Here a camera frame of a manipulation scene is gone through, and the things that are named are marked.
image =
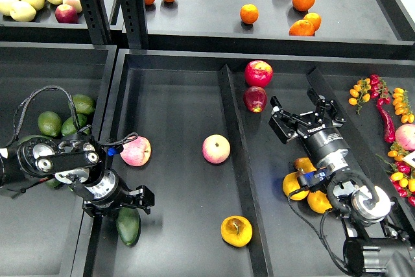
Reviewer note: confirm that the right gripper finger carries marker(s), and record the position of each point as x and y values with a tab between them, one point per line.
325	110
288	126

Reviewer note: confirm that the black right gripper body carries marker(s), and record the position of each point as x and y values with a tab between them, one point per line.
324	144

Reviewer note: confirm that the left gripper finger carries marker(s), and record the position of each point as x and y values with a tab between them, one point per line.
142	198
94	210

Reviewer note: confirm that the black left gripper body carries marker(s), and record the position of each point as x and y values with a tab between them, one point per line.
108	189

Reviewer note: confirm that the dark green avocado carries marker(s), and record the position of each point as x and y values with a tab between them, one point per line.
128	225

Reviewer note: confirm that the yellow pear with brown spot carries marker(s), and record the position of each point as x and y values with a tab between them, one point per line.
236	230

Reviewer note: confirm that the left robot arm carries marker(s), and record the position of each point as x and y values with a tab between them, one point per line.
77	160

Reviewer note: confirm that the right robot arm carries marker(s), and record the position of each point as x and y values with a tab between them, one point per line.
373	245

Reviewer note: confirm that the yellow pear upper pile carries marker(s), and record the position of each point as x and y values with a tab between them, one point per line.
304	164

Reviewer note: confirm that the yellow pear pile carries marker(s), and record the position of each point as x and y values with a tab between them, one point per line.
291	184
304	164
318	202

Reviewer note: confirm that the green avocado lower middle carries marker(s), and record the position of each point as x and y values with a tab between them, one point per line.
53	183

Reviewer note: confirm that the yellow pear left pile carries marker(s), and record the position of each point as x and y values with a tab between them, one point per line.
291	184

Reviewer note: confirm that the yellow pear middle pile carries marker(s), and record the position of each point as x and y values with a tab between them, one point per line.
318	202

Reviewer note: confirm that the green avocado upper middle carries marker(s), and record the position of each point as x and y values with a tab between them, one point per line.
68	126

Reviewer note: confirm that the green avocado top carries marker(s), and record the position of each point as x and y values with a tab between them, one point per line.
83	104

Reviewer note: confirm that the green avocado upper left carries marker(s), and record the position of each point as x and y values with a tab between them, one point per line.
49	124

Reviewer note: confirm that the dark avocado lying sideways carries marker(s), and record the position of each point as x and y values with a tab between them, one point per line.
32	136

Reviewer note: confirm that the orange cherry tomato vine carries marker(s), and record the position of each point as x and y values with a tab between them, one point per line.
360	94

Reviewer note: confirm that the dark red apple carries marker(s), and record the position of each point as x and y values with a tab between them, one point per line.
255	99

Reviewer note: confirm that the pink apple left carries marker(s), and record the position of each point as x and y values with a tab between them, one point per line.
137	152

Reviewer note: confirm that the pink apple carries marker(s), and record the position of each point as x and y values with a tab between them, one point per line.
216	149
137	152

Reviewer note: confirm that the red cherry tomato vine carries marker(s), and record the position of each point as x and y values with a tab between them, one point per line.
379	90

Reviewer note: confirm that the bright red apple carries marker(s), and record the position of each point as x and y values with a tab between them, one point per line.
258	73

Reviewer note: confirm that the red chili pepper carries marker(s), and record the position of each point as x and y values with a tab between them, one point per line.
388	125

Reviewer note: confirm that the yellow cherry tomato vine right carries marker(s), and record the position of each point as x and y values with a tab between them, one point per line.
402	105

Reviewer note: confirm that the pink apple centre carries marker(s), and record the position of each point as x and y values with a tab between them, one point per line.
216	149

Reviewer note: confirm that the pink apple right edge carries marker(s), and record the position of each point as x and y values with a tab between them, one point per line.
405	136

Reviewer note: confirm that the mixed cherry tomatoes bottom right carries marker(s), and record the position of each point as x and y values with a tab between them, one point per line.
400	173

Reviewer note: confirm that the white label card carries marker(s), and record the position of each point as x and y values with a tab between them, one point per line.
410	159

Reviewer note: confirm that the orange front right shelf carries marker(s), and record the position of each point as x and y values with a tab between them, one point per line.
302	27

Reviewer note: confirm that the orange shelf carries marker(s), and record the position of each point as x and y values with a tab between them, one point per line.
249	14
302	27
314	18

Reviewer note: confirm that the black centre tray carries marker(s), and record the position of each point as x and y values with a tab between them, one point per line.
177	100

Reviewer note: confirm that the black upper right shelf tray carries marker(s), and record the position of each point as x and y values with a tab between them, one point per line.
378	29

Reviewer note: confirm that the black shelf tray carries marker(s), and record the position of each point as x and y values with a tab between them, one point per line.
44	29
378	29

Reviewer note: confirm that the orange centre shelf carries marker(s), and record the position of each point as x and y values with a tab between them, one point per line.
249	14

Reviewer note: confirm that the black upper left shelf tray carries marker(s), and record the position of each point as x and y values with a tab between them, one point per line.
44	29

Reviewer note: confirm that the red apple on shelf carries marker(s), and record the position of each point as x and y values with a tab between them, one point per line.
66	14

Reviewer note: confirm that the black perforated post right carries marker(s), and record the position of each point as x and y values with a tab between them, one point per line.
135	23

